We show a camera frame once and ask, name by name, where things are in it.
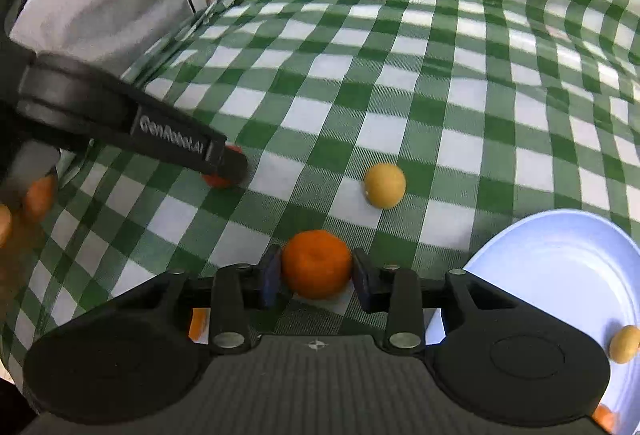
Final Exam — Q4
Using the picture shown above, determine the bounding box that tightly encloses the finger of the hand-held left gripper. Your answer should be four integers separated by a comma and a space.
204, 144, 249, 188

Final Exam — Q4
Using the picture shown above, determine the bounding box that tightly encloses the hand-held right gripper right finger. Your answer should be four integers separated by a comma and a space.
351, 248, 523, 356

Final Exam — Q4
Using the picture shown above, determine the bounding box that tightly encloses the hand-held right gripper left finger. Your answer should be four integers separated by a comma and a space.
117, 244, 284, 356

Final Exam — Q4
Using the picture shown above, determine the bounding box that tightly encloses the red tomato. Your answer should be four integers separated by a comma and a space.
201, 144, 246, 190

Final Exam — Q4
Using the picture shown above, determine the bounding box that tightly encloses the orange mandarin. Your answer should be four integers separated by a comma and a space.
281, 230, 353, 301
591, 404, 617, 433

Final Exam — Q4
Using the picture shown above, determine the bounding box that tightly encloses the small yellow round fruit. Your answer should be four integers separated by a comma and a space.
363, 162, 407, 209
608, 325, 640, 364

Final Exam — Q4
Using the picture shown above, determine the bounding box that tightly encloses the blue plate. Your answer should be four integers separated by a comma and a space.
462, 209, 640, 435

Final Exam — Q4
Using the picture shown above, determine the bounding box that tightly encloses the person's left hand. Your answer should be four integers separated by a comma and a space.
0, 142, 61, 296

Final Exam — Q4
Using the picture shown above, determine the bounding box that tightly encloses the green checked cloth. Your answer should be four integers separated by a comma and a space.
0, 0, 640, 396

